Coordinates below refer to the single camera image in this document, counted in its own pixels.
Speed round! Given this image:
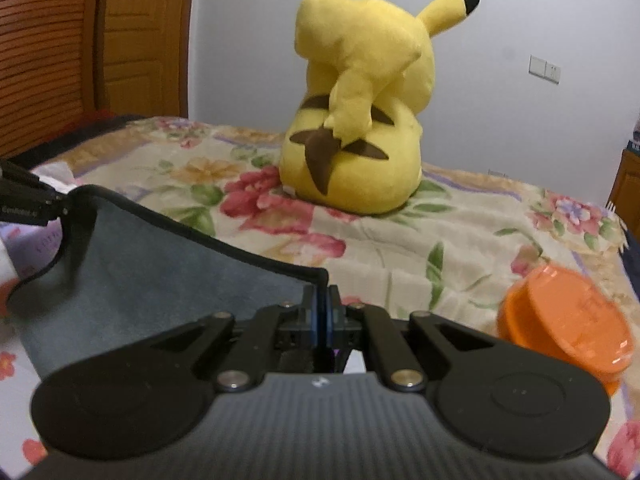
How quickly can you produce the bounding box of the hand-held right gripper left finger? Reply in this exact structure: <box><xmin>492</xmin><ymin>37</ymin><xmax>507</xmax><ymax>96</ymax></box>
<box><xmin>150</xmin><ymin>284</ymin><xmax>321</xmax><ymax>394</ymax></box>

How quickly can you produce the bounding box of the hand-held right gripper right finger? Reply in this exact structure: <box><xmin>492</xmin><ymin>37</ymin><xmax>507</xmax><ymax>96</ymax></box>
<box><xmin>325</xmin><ymin>285</ymin><xmax>496</xmax><ymax>393</ymax></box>

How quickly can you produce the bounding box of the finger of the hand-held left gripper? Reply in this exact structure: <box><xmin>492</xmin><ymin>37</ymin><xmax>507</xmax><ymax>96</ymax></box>
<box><xmin>0</xmin><ymin>159</ymin><xmax>71</xmax><ymax>226</ymax></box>

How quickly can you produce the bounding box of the grey towel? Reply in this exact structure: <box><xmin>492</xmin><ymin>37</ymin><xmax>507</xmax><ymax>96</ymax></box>
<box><xmin>7</xmin><ymin>185</ymin><xmax>329</xmax><ymax>379</ymax></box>

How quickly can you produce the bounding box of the floral blanket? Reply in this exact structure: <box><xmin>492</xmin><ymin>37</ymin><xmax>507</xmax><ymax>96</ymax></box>
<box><xmin>0</xmin><ymin>115</ymin><xmax>640</xmax><ymax>479</ymax></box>

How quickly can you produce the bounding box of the wooden headboard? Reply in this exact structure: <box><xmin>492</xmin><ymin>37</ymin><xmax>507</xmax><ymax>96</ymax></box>
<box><xmin>0</xmin><ymin>0</ymin><xmax>107</xmax><ymax>162</ymax></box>

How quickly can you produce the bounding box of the wooden door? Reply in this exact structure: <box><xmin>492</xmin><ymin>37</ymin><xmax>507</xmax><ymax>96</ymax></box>
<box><xmin>95</xmin><ymin>0</ymin><xmax>198</xmax><ymax>119</ymax></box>

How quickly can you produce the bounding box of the yellow plush toy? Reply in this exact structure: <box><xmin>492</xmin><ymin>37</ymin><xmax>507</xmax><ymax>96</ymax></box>
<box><xmin>279</xmin><ymin>0</ymin><xmax>481</xmax><ymax>216</ymax></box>

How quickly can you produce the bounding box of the orange plastic container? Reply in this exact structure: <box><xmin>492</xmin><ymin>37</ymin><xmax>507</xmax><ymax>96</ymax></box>
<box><xmin>497</xmin><ymin>265</ymin><xmax>635</xmax><ymax>397</ymax></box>

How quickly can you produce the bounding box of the wooden cabinet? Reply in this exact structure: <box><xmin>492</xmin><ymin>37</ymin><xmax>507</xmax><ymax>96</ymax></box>
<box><xmin>607</xmin><ymin>148</ymin><xmax>640</xmax><ymax>244</ymax></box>

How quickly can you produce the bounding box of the white wall switch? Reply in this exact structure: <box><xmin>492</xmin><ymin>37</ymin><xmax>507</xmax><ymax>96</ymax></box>
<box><xmin>528</xmin><ymin>54</ymin><xmax>562</xmax><ymax>85</ymax></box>

